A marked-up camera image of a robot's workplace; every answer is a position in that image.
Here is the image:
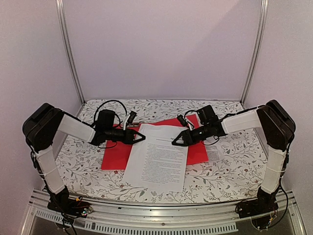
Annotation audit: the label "separate printed paper sheet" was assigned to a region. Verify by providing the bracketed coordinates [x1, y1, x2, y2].
[205, 145, 224, 162]

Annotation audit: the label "metal folder clip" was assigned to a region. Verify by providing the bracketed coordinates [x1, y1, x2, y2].
[128, 122, 142, 128]

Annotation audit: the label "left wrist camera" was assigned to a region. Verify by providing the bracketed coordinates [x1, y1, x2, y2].
[122, 111, 137, 130]

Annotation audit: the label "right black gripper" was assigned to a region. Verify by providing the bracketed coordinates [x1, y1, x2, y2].
[173, 123, 211, 146]

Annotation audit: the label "aluminium frame post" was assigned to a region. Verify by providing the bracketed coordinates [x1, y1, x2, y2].
[240, 0, 268, 106]
[55, 0, 86, 105]

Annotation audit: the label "left aluminium frame post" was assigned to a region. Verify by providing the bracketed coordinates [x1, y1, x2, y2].
[55, 0, 86, 105]

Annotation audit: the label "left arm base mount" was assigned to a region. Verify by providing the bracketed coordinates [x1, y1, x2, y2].
[47, 187, 93, 218]

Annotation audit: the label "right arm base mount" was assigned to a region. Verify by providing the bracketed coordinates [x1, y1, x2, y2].
[235, 188, 279, 230]

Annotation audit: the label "aluminium front rail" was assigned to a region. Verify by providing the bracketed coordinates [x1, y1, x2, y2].
[21, 189, 307, 235]

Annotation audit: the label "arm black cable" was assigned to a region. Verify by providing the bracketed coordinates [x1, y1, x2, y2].
[94, 99, 129, 123]
[183, 106, 260, 123]

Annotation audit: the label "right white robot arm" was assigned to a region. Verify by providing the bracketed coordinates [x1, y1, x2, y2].
[172, 99, 296, 194]

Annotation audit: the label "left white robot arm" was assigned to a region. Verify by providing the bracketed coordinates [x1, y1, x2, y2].
[22, 103, 146, 212]

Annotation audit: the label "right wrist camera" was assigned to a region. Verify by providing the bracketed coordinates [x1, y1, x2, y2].
[177, 115, 195, 130]

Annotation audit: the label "printed white paper sheets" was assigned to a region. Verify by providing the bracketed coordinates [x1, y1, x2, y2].
[123, 124, 188, 192]

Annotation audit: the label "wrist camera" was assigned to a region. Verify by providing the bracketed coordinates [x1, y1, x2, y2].
[122, 111, 137, 130]
[177, 115, 195, 130]

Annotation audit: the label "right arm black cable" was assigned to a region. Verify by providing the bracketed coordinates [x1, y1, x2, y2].
[183, 106, 260, 123]

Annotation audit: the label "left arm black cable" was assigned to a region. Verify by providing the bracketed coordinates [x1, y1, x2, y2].
[94, 99, 129, 123]

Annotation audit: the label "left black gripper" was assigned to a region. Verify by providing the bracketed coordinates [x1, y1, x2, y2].
[105, 127, 146, 144]

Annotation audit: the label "right aluminium frame post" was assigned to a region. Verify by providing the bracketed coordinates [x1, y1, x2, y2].
[240, 0, 268, 106]

